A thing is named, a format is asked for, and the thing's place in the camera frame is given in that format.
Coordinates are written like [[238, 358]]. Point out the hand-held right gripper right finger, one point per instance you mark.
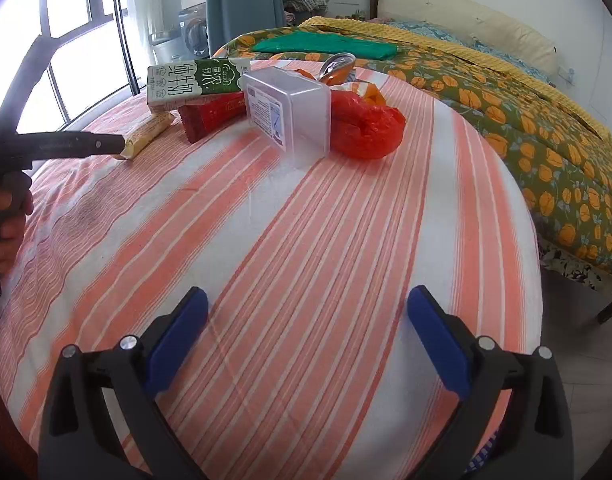
[[438, 340]]

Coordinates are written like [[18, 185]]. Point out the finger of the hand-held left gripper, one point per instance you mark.
[[25, 80], [75, 142]]

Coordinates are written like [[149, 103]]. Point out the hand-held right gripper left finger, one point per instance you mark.
[[178, 340]]

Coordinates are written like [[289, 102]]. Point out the yellow snack bar wrapper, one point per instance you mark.
[[145, 135]]

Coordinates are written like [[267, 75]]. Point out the blue mesh wastebasket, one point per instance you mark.
[[490, 452]]

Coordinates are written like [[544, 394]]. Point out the green white milk carton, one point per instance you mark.
[[195, 82]]

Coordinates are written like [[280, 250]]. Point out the red paper packet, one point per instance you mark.
[[210, 112]]

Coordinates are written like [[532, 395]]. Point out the person's left hand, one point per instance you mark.
[[15, 230]]

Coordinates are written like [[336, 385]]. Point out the black framed window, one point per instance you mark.
[[70, 5]]

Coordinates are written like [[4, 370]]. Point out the black framed sliding glass door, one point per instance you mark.
[[135, 10]]

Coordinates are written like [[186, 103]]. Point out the metal basin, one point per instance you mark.
[[163, 42]]

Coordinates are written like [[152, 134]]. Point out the round table, striped cloth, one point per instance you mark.
[[286, 260]]

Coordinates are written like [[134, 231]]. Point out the silver washing machine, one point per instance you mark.
[[195, 32]]

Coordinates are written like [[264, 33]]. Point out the black white bed skirt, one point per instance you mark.
[[586, 270]]

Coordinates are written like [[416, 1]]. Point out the dark wooden bed leg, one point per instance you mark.
[[611, 311]]

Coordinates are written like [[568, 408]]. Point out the clear plastic box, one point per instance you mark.
[[296, 120]]

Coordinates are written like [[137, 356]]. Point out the grey-blue curtain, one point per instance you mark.
[[246, 0]]

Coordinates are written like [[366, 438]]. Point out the red plastic bag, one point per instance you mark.
[[366, 125]]

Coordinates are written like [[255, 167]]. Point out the bed with floral quilt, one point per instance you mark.
[[536, 125]]

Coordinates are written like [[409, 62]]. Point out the orange snack wrapper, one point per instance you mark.
[[368, 91]]

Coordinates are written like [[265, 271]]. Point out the green folded cloth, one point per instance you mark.
[[326, 45]]

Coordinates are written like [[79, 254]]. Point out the teal floral pillow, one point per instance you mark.
[[511, 60], [421, 31]]

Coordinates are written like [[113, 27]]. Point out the yellow blanket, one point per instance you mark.
[[436, 40]]

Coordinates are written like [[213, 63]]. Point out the cream padded headboard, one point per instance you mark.
[[486, 25]]

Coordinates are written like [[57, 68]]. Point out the wall socket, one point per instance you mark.
[[567, 74]]

